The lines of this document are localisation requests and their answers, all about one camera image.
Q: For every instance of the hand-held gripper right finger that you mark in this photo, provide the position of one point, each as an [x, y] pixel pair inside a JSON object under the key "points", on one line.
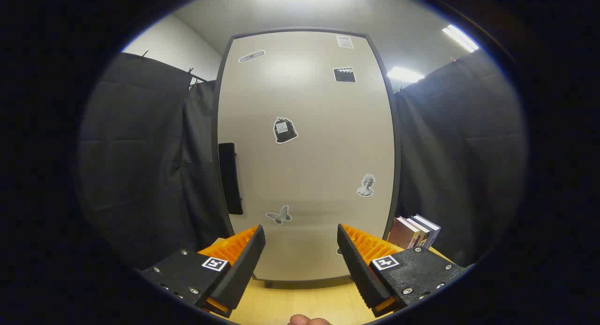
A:
{"points": [[358, 268]]}

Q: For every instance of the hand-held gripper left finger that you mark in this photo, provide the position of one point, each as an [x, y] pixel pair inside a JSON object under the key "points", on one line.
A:
{"points": [[243, 268]]}

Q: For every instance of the book with yellow label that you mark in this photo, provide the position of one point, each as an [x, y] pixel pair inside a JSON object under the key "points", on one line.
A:
{"points": [[422, 232]]}

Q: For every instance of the black backdrop cloth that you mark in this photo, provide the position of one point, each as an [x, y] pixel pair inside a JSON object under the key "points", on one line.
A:
{"points": [[136, 151]]}

